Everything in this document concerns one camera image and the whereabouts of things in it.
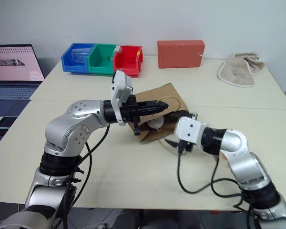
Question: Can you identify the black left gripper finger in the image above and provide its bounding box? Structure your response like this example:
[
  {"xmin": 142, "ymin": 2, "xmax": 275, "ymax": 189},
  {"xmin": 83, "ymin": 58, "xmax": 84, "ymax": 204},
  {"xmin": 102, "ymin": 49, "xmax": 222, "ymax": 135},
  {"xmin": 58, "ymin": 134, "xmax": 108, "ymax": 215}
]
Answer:
[
  {"xmin": 137, "ymin": 100, "xmax": 170, "ymax": 111},
  {"xmin": 137, "ymin": 108, "xmax": 169, "ymax": 118}
]

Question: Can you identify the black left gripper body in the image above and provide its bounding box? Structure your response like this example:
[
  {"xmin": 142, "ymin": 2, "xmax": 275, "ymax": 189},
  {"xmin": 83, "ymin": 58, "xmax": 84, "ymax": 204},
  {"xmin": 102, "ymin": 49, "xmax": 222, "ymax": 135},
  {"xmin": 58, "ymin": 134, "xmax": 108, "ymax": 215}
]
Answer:
[{"xmin": 120, "ymin": 94, "xmax": 143, "ymax": 137}]

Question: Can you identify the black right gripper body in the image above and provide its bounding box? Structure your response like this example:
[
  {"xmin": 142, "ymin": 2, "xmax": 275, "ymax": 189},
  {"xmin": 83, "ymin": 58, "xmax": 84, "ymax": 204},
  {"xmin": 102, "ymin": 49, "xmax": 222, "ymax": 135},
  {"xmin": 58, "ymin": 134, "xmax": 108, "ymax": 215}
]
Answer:
[{"xmin": 178, "ymin": 140, "xmax": 194, "ymax": 154}]

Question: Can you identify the white plush toy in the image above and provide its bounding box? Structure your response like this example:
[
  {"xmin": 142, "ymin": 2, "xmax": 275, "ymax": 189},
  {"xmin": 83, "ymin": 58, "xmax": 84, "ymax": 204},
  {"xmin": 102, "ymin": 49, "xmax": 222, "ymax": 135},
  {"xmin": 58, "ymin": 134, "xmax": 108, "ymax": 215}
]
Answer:
[{"xmin": 147, "ymin": 117, "xmax": 164, "ymax": 131}]

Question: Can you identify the brown paper bag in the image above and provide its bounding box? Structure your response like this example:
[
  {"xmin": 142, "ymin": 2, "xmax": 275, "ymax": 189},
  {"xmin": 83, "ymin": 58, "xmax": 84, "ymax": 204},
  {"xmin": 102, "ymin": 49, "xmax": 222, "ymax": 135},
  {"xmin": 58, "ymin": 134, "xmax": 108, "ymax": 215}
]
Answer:
[{"xmin": 130, "ymin": 83, "xmax": 191, "ymax": 156}]

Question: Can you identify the red plastic bin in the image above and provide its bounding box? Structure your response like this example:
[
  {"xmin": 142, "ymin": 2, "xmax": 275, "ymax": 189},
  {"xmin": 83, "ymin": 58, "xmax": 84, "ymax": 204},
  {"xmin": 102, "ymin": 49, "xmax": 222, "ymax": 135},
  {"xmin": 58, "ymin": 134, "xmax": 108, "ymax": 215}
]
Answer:
[{"xmin": 112, "ymin": 44, "xmax": 143, "ymax": 78}]

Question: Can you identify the terracotta red box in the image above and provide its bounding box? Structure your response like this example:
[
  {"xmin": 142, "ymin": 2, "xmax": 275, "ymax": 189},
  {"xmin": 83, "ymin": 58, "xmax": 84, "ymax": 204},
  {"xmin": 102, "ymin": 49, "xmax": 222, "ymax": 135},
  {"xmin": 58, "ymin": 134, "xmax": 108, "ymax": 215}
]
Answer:
[{"xmin": 157, "ymin": 40, "xmax": 206, "ymax": 70}]

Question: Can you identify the green plastic bin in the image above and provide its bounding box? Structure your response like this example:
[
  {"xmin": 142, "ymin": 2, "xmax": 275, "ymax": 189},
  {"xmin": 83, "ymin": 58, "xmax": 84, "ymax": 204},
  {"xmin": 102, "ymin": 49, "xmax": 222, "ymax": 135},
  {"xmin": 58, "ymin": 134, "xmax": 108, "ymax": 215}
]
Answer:
[{"xmin": 87, "ymin": 43, "xmax": 118, "ymax": 76}]

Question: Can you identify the beige towel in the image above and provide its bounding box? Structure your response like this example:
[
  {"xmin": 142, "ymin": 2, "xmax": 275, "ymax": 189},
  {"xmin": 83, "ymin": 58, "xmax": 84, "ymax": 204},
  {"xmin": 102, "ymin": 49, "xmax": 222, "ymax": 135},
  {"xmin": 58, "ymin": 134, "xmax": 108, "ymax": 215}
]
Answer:
[{"xmin": 217, "ymin": 52, "xmax": 266, "ymax": 89}]

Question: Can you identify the clear plastic cup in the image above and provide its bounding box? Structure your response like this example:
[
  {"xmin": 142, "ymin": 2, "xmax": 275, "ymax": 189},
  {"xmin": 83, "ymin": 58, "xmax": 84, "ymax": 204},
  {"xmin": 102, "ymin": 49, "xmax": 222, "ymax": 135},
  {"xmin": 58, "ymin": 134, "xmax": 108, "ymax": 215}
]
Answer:
[{"xmin": 71, "ymin": 47, "xmax": 90, "ymax": 65}]

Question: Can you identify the blue plastic bin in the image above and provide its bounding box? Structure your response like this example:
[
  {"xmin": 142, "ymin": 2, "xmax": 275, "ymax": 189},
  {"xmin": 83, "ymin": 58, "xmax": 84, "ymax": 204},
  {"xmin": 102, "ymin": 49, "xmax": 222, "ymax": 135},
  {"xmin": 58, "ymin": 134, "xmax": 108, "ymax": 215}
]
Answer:
[{"xmin": 61, "ymin": 42, "xmax": 96, "ymax": 74}]

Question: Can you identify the black smartphone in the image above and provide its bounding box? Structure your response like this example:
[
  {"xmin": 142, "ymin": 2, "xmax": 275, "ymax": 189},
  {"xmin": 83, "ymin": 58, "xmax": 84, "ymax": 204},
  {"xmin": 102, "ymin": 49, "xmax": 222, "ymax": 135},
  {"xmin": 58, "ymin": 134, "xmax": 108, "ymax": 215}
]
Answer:
[{"xmin": 0, "ymin": 116, "xmax": 18, "ymax": 130}]

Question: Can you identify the open laptop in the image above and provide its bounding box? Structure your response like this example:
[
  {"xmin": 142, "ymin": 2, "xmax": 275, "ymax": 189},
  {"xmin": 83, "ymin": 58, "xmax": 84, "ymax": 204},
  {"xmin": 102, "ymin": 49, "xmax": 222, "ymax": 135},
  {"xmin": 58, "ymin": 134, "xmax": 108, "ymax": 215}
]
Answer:
[{"xmin": 0, "ymin": 43, "xmax": 46, "ymax": 101}]

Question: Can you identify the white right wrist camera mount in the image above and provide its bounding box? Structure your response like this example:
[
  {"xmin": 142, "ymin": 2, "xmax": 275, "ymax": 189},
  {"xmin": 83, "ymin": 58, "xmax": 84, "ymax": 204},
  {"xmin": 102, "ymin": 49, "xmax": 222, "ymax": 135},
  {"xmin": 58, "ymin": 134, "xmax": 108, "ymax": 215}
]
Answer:
[{"xmin": 174, "ymin": 116, "xmax": 209, "ymax": 146}]

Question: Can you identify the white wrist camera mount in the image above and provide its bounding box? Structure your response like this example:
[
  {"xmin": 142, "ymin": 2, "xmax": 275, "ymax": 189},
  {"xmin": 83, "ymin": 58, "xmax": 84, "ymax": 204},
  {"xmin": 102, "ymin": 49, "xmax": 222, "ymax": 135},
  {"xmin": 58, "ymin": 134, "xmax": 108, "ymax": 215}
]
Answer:
[
  {"xmin": 109, "ymin": 70, "xmax": 133, "ymax": 126},
  {"xmin": 174, "ymin": 116, "xmax": 209, "ymax": 146}
]

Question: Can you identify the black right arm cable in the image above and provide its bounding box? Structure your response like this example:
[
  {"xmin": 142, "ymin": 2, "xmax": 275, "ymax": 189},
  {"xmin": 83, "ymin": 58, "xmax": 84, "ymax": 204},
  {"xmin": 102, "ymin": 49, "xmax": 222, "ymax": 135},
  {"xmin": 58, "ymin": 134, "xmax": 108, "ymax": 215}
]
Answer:
[{"xmin": 176, "ymin": 140, "xmax": 255, "ymax": 229}]

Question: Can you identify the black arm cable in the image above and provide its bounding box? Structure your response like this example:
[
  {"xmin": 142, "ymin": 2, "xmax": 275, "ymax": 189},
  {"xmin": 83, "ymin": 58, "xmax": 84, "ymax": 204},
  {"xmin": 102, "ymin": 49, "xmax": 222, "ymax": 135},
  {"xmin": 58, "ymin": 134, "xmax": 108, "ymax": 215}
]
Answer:
[
  {"xmin": 59, "ymin": 124, "xmax": 111, "ymax": 229},
  {"xmin": 176, "ymin": 140, "xmax": 255, "ymax": 229}
]

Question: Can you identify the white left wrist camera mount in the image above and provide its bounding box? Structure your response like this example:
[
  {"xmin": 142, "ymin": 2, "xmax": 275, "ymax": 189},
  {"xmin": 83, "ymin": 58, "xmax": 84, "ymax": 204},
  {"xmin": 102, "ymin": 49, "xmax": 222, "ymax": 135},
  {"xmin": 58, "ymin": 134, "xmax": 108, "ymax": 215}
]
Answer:
[{"xmin": 109, "ymin": 70, "xmax": 133, "ymax": 126}]

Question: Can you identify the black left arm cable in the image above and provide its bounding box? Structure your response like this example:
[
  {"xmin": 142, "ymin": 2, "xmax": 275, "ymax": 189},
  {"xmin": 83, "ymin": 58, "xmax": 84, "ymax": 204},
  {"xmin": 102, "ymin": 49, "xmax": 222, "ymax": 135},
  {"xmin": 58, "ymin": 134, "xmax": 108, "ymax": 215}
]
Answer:
[{"xmin": 59, "ymin": 124, "xmax": 111, "ymax": 229}]

